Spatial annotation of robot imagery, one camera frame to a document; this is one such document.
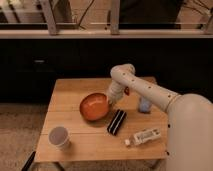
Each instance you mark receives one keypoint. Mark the black table leg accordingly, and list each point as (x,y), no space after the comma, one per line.
(29,162)

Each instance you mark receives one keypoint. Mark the metal frame post left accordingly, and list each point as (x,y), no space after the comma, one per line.
(49,16)

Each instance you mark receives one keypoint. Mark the white paper cup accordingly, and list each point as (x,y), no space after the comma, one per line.
(59,137)

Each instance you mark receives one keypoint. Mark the metal frame post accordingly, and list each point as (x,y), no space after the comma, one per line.
(114,17)
(49,16)

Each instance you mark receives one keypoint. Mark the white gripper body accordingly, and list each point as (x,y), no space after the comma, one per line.
(115,92)

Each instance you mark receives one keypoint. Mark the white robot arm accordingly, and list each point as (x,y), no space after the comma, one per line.
(190,119)

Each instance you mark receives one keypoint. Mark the small red object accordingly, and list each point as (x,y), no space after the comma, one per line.
(127,91)

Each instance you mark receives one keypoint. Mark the small blue object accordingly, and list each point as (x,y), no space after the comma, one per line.
(144,105)

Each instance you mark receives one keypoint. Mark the black low cabinet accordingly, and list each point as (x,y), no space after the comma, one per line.
(30,67)

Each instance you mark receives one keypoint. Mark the metal frame post middle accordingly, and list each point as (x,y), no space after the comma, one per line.
(114,17)

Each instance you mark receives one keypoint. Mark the wooden table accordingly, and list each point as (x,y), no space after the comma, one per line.
(90,141)

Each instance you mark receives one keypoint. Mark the clear plastic bottle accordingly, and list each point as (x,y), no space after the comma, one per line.
(143,137)

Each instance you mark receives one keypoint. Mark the orange ceramic bowl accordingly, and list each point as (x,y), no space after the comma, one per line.
(94,107)

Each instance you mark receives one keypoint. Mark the black white striped box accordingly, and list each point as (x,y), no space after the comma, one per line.
(116,122)

